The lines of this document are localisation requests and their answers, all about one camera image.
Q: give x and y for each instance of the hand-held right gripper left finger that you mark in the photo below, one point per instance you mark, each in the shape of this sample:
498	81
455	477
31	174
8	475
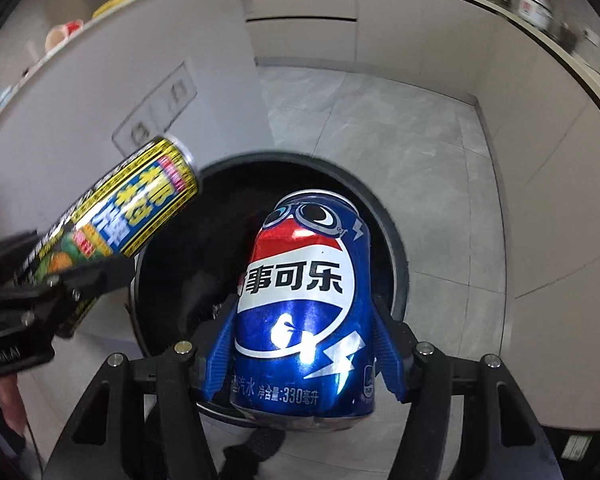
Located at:
220	355

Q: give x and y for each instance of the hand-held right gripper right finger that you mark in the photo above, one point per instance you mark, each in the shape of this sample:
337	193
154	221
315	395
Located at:
387	355

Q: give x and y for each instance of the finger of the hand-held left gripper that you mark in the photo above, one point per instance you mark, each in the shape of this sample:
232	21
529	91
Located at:
95	275
10	255

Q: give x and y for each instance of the black and yellow spray can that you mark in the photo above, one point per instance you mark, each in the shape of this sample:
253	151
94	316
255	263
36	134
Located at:
130	205

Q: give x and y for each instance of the blue soda can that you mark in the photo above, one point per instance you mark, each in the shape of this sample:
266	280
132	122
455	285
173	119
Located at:
300	310

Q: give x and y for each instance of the round black trash bin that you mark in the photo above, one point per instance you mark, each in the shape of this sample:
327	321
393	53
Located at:
205	240

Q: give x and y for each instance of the person's left hand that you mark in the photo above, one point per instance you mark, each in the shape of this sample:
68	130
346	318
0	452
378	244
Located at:
10	400

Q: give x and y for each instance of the black shoe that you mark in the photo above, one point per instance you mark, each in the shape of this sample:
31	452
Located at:
260	447

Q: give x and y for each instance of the recessed socket panel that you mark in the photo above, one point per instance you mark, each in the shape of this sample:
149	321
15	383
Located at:
155	105

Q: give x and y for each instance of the red paper cup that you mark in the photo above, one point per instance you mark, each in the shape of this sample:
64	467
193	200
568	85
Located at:
62	35

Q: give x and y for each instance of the kitchen counter with cabinets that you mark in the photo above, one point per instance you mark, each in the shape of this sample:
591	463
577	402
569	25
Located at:
430	35

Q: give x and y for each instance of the white rice cooker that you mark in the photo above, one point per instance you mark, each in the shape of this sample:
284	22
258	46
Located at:
535	5

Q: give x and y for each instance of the wall outlet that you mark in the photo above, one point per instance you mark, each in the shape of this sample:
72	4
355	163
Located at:
590	36

